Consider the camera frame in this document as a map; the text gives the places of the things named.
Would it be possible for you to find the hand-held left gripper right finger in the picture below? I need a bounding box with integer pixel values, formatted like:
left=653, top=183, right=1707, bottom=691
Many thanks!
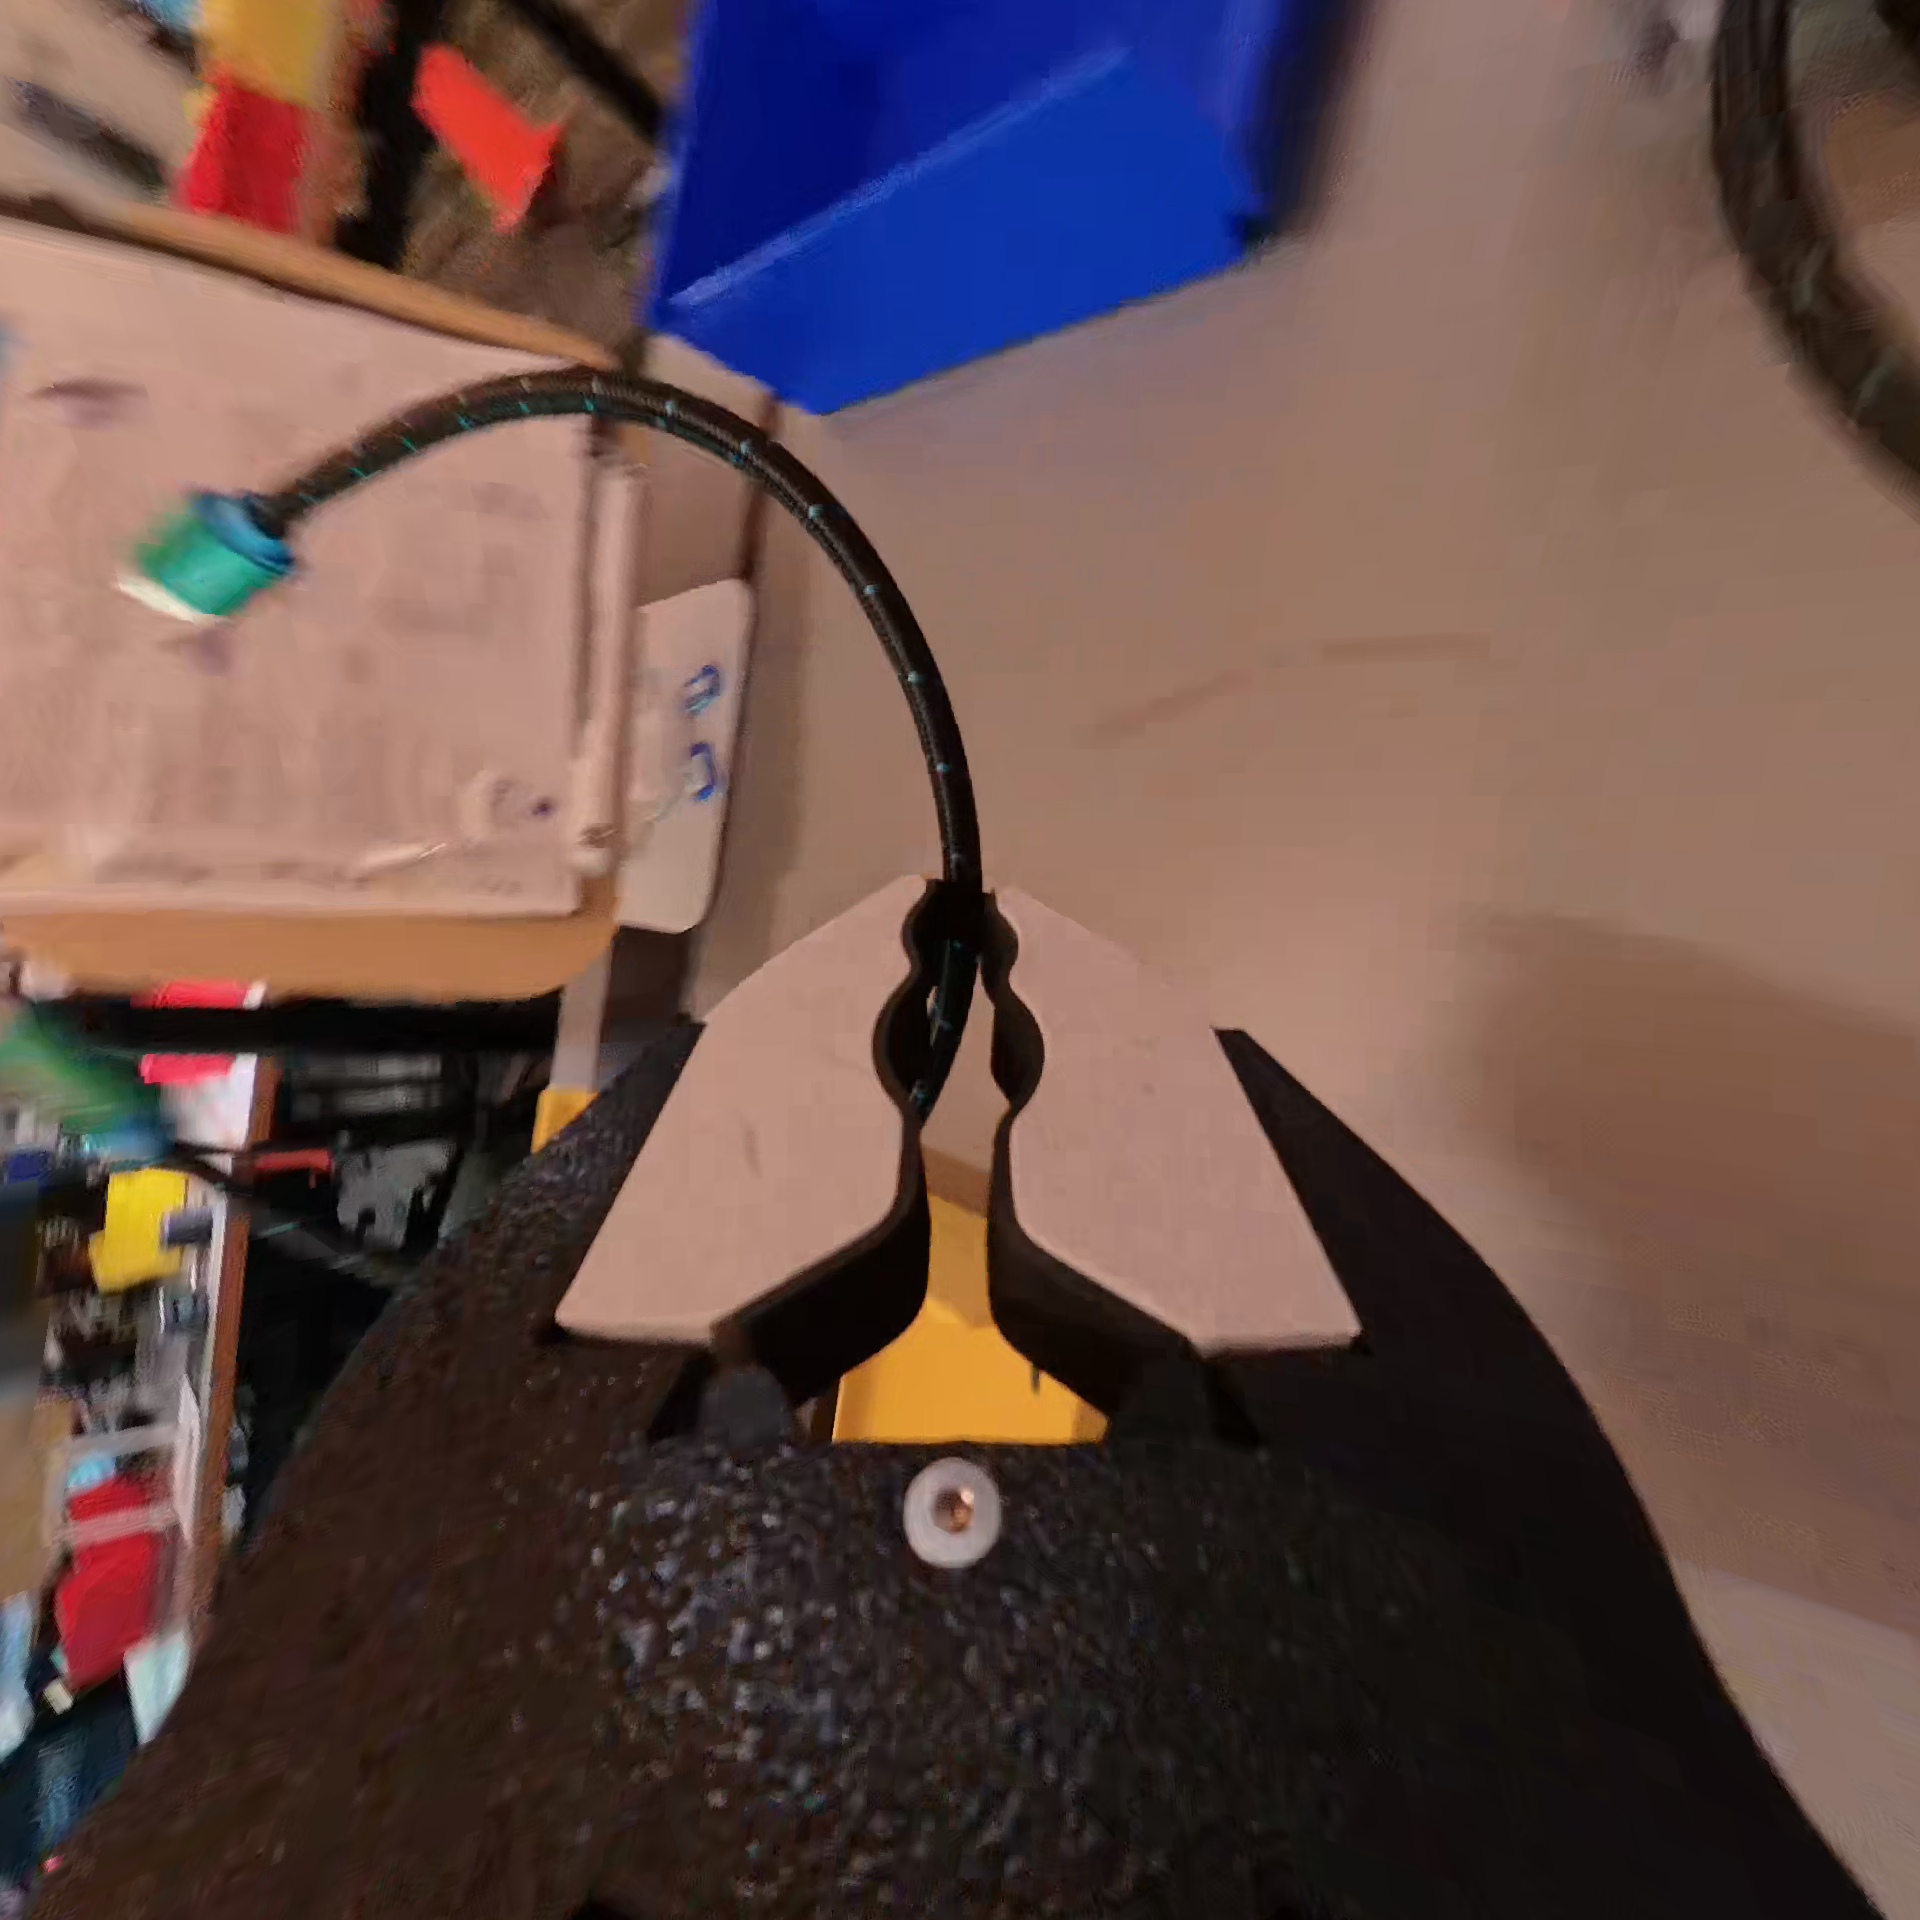
left=976, top=882, right=1361, bottom=1415

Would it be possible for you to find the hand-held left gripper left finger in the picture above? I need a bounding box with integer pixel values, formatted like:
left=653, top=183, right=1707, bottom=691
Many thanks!
left=555, top=871, right=939, bottom=1401

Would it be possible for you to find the black braided green-plug cable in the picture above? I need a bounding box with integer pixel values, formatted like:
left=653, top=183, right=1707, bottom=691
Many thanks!
left=1707, top=0, right=1920, bottom=518
left=119, top=368, right=990, bottom=1118

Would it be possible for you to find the blue plastic bin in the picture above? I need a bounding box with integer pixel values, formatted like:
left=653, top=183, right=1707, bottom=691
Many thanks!
left=641, top=0, right=1339, bottom=417

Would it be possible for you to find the yellow plastic bin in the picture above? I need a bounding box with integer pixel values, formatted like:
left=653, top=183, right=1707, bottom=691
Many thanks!
left=196, top=0, right=350, bottom=109
left=830, top=1193, right=1117, bottom=1448

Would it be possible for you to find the white card with blue clips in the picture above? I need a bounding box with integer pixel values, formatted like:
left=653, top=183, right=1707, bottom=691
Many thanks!
left=616, top=576, right=754, bottom=932

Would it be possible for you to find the cluttered storage shelf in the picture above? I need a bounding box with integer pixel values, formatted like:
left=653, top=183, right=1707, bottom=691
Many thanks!
left=0, top=975, right=288, bottom=1876

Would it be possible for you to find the wooden document stand with papers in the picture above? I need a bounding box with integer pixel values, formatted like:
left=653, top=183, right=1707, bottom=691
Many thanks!
left=0, top=200, right=653, bottom=999

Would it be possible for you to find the red plastic bin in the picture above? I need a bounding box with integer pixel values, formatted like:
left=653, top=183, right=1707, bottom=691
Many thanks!
left=169, top=76, right=328, bottom=238

